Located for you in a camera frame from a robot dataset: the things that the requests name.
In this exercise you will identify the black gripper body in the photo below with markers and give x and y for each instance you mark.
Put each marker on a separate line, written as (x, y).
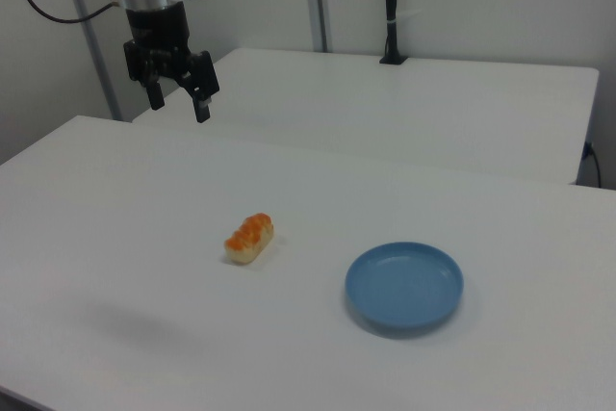
(156, 28)

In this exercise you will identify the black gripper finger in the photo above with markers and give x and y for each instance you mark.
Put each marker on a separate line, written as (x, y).
(156, 93)
(201, 98)

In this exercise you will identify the orange glazed bread loaf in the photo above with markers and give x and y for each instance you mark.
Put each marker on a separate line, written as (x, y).
(249, 239)

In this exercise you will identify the blue round plate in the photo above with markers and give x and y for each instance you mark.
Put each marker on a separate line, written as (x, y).
(404, 283)

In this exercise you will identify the white back table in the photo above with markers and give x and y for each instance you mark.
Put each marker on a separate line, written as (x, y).
(409, 108)

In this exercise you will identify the black camera stand pole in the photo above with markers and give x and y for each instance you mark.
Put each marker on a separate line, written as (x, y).
(392, 11)

